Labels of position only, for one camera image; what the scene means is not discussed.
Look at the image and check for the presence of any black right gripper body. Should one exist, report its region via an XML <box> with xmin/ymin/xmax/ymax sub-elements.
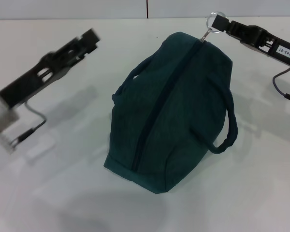
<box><xmin>228</xmin><ymin>20</ymin><xmax>290</xmax><ymax>67</ymax></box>

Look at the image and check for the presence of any dark gripper cable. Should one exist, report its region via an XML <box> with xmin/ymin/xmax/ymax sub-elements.
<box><xmin>24</xmin><ymin>101</ymin><xmax>47</xmax><ymax>129</ymax></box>
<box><xmin>272</xmin><ymin>65</ymin><xmax>290</xmax><ymax>97</ymax></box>

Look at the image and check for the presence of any silver black left cable plug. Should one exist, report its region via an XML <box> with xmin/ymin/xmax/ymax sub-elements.
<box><xmin>1</xmin><ymin>127</ymin><xmax>37</xmax><ymax>155</ymax></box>

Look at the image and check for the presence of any dark left gripper cable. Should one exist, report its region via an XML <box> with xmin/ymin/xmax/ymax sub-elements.
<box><xmin>24</xmin><ymin>101</ymin><xmax>47</xmax><ymax>129</ymax></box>

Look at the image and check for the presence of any teal insulated lunch bag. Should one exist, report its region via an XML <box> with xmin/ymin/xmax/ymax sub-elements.
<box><xmin>103</xmin><ymin>31</ymin><xmax>239</xmax><ymax>194</ymax></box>

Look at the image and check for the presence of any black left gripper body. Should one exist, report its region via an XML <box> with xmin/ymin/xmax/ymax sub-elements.
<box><xmin>0</xmin><ymin>49</ymin><xmax>74</xmax><ymax>109</ymax></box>

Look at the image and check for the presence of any silver zipper pull ring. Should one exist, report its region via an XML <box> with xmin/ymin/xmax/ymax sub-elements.
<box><xmin>199</xmin><ymin>11</ymin><xmax>230</xmax><ymax>44</ymax></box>

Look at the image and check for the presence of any dark right gripper cable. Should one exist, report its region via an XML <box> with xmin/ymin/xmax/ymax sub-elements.
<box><xmin>272</xmin><ymin>65</ymin><xmax>290</xmax><ymax>97</ymax></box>

